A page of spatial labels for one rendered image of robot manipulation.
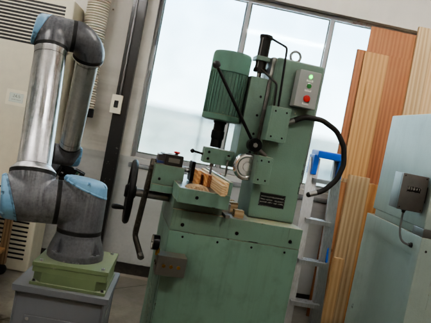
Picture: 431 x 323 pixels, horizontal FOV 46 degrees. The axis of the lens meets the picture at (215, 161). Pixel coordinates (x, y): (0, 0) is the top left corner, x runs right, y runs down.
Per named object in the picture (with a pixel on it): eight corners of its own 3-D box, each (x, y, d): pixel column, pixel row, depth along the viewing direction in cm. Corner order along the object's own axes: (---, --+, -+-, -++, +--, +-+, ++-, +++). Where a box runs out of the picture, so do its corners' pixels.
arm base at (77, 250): (103, 266, 169) (108, 238, 169) (44, 261, 164) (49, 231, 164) (102, 250, 188) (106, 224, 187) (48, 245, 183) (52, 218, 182)
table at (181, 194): (145, 179, 259) (148, 167, 259) (204, 189, 265) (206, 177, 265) (153, 198, 200) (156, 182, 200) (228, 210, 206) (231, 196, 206)
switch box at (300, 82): (288, 105, 226) (296, 70, 225) (310, 109, 228) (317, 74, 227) (293, 105, 220) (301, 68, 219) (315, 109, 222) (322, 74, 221)
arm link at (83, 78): (110, 22, 192) (79, 156, 231) (76, 14, 188) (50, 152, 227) (111, 37, 183) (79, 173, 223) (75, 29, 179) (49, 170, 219)
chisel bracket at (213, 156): (199, 163, 236) (202, 145, 235) (228, 168, 239) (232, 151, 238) (202, 165, 229) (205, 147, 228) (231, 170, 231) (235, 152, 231)
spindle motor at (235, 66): (198, 117, 239) (211, 51, 238) (234, 124, 243) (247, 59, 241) (204, 117, 222) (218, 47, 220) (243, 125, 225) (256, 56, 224)
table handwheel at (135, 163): (133, 145, 228) (126, 191, 207) (176, 153, 232) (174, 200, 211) (123, 188, 247) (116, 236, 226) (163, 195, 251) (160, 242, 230)
